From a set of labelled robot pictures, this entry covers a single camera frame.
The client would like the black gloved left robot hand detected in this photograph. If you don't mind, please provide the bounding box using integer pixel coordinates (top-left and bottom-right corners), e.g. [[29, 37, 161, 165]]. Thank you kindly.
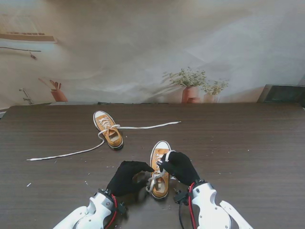
[[106, 160, 155, 198]]

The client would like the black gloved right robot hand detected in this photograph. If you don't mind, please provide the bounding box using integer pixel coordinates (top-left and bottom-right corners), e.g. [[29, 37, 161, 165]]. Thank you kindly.
[[157, 151, 201, 187]]

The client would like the yellow canvas sneaker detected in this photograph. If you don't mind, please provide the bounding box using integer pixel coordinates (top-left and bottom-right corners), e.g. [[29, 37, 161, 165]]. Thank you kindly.
[[92, 110, 124, 151], [150, 140, 172, 201]]

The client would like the printed kitchen backdrop cloth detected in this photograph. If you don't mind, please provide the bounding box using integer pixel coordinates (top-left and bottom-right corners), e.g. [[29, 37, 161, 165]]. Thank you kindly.
[[0, 0, 305, 105]]

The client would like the red left wrist cable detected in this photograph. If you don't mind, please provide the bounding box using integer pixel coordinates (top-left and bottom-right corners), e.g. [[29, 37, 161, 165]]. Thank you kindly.
[[104, 193, 118, 229]]

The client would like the red wrist cable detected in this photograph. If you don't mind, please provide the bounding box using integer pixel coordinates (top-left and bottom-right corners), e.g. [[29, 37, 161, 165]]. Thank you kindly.
[[188, 183, 198, 229], [104, 193, 118, 229]]

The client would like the red right wrist cable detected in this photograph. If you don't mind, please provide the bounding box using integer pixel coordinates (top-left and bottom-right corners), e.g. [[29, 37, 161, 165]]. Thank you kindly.
[[188, 183, 198, 229]]

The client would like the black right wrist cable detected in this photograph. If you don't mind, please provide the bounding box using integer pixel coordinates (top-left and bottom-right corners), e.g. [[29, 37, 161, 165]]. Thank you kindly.
[[178, 202, 189, 229]]

